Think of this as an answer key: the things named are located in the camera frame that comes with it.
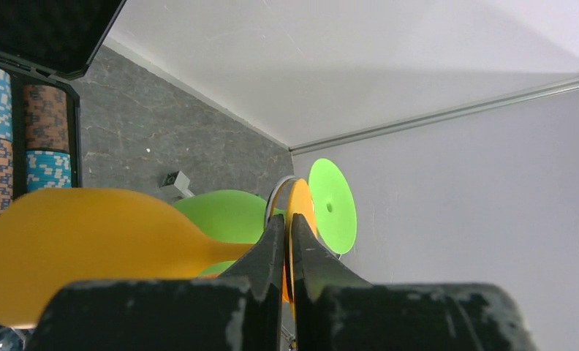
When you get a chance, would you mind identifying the yellow-orange plastic wine glass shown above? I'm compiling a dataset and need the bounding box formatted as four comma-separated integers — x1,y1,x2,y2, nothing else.
0,178,319,331

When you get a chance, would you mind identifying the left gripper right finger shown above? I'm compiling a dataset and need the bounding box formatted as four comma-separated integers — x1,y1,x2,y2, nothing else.
291,214,537,350

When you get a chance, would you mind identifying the green plastic wine glass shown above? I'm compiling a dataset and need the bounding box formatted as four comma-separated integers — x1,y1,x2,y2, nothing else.
173,158,357,254

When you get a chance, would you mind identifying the grey bolt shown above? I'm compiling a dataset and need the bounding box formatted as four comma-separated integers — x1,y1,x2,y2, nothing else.
160,170,195,200

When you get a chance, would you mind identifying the chrome wine glass rack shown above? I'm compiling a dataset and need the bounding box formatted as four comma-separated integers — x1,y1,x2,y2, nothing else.
263,175,298,227

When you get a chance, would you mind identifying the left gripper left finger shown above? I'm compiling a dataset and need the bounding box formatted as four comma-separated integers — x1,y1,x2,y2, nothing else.
26,215,285,350

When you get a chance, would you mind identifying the black foam-lined case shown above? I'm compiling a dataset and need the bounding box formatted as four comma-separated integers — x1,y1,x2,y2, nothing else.
0,1,124,214

